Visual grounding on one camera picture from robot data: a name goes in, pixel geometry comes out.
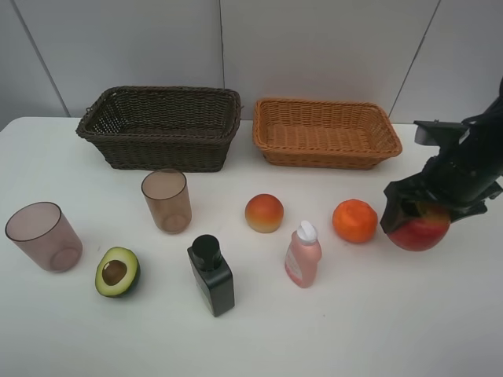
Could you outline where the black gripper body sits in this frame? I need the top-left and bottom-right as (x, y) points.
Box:
(404, 152), (502, 207)

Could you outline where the purple transparent cup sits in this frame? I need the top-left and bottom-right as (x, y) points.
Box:
(5, 201), (83, 273)

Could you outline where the red apple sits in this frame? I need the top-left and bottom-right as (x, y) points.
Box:
(387, 202), (450, 251)

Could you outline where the black rectangular bottle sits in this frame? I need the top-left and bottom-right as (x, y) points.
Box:
(187, 234), (235, 317)

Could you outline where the round bread bun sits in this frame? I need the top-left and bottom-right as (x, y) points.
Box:
(244, 194), (284, 233)

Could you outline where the dark brown wicker basket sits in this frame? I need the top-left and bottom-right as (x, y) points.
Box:
(76, 86), (241, 173)

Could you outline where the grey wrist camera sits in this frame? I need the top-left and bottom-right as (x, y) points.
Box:
(413, 120), (468, 148)

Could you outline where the pink bottle white cap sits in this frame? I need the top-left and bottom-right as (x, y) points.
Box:
(284, 221), (322, 288)

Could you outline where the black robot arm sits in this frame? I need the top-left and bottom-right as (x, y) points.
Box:
(380, 94), (502, 234)

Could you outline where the avocado half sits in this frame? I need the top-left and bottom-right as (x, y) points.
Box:
(95, 247), (141, 298)

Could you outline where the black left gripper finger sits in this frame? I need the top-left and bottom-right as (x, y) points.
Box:
(380, 181), (413, 233)

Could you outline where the orange mandarin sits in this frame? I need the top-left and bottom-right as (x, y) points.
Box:
(332, 199), (378, 243)

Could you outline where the brown transparent cup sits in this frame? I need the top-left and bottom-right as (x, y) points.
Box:
(141, 169), (192, 234)

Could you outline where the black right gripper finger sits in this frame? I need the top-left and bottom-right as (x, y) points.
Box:
(448, 200), (487, 223)

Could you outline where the tan wicker basket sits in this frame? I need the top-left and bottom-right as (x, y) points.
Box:
(252, 98), (402, 170)

